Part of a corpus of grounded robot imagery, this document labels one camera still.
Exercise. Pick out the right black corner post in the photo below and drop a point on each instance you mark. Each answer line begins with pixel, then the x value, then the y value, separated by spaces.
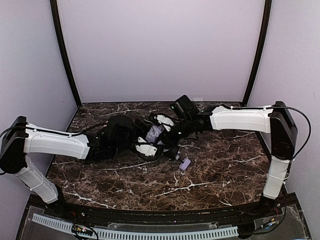
pixel 259 51

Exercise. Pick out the black front table rail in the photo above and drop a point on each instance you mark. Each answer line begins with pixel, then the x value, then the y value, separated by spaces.
pixel 95 216

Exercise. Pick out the lavender folding umbrella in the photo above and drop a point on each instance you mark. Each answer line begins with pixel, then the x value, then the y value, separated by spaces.
pixel 152 138

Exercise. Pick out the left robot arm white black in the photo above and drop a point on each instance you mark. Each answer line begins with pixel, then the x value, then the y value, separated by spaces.
pixel 23 138

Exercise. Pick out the left black corner post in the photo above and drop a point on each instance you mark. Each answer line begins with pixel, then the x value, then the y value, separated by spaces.
pixel 63 51

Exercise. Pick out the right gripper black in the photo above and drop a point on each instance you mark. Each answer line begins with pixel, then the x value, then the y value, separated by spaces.
pixel 171 139

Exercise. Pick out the black corner post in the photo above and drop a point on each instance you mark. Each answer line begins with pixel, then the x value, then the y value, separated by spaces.
pixel 259 51
pixel 63 51

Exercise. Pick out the grey slotted cable duct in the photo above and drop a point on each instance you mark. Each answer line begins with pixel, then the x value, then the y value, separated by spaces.
pixel 121 231

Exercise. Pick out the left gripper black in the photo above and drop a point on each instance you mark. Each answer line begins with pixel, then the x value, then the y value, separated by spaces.
pixel 139 128

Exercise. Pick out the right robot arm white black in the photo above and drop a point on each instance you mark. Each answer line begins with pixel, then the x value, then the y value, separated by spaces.
pixel 273 120

